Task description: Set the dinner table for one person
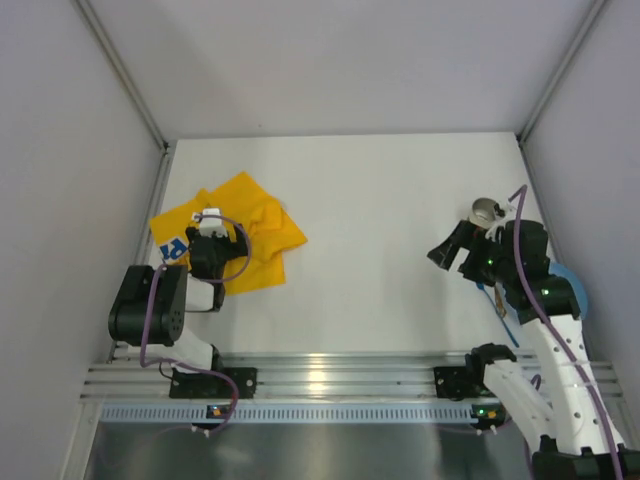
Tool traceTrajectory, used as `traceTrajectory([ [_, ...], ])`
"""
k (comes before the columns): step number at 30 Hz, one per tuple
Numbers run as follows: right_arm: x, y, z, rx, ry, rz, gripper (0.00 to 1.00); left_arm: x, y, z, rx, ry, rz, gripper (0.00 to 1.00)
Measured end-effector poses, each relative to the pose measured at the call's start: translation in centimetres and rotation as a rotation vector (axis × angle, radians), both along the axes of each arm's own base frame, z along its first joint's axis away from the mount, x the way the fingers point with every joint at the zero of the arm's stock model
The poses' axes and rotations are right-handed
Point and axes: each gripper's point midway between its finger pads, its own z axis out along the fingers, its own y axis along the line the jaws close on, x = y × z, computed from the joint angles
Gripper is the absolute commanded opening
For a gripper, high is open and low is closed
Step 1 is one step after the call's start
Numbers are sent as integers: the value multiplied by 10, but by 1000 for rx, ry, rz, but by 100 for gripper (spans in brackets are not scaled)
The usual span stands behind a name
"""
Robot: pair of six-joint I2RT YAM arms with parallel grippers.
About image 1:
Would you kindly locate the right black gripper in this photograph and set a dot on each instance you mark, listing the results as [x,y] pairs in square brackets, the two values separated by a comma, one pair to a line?
[467,250]

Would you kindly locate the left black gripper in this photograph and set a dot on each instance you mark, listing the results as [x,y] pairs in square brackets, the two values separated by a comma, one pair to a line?
[210,241]

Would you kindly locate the blue fork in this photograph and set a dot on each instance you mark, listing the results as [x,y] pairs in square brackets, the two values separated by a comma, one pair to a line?
[503,322]

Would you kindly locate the metal cup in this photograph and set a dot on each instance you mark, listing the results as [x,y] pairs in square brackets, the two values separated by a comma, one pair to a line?
[483,212]

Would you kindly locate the yellow cloth placemat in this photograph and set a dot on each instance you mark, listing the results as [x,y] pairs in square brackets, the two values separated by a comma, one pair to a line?
[270,229]

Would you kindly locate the blue plate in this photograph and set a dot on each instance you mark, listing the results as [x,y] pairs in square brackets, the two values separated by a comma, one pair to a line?
[576,284]

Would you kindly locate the gold spoon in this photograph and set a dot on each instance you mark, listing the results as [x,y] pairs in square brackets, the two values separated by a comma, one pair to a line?
[498,302]

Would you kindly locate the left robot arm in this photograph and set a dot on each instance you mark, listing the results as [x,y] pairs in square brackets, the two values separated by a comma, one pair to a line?
[150,308]

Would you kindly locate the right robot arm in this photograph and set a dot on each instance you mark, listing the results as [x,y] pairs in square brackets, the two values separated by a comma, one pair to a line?
[568,431]

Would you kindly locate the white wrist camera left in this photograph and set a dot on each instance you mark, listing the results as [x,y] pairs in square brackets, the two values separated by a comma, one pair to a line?
[209,223]

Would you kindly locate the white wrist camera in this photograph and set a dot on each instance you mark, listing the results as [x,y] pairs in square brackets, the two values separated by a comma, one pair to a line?
[209,223]
[502,212]

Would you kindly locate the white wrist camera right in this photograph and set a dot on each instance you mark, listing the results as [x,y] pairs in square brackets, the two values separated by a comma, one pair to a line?
[502,212]

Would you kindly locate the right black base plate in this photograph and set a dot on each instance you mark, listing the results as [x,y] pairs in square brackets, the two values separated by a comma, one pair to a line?
[456,383]

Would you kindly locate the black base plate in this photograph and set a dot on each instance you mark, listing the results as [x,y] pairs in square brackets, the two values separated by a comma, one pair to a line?
[456,383]
[190,386]

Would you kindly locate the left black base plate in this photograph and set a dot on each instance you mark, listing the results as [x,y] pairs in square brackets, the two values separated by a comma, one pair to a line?
[190,386]

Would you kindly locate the aluminium mounting rail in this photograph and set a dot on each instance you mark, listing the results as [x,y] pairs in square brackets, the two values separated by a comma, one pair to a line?
[297,377]

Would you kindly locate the right aluminium frame post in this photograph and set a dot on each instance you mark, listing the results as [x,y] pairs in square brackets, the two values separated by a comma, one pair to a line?
[578,40]

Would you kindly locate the aluminium frame post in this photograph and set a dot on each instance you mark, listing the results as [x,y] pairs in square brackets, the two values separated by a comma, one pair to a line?
[99,33]
[578,40]

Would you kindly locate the perforated cable duct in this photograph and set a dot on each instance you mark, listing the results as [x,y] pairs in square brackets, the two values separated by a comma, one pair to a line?
[271,413]

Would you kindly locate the left aluminium frame post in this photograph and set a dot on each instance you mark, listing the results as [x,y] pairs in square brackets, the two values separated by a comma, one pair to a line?
[99,33]

